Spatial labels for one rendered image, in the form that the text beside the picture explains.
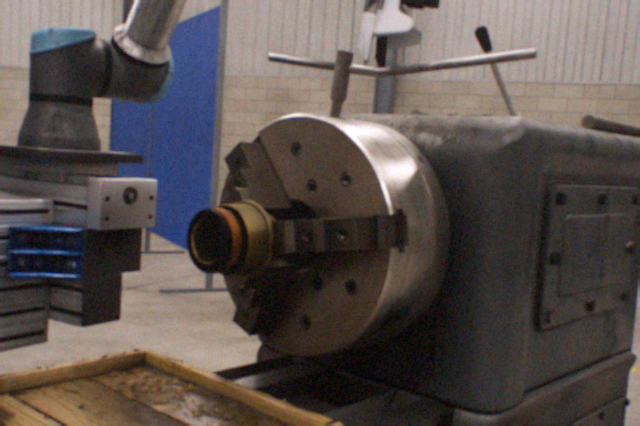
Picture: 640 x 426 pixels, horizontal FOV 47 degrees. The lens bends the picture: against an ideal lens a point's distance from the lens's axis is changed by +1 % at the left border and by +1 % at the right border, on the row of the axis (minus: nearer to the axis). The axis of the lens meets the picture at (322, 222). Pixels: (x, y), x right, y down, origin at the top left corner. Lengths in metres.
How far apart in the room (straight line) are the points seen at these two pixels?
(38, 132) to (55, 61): 0.13
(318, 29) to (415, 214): 11.39
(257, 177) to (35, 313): 0.63
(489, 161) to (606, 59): 10.16
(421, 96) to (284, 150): 10.49
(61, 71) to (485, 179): 0.84
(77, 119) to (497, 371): 0.90
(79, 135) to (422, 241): 0.78
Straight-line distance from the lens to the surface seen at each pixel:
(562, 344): 1.20
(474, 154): 0.97
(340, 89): 0.95
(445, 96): 11.33
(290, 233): 0.85
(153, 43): 1.49
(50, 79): 1.47
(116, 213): 1.36
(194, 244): 0.87
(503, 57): 0.94
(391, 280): 0.86
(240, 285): 0.91
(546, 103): 11.04
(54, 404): 0.91
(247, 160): 0.95
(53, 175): 1.43
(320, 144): 0.92
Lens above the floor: 1.19
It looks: 5 degrees down
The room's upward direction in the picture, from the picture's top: 4 degrees clockwise
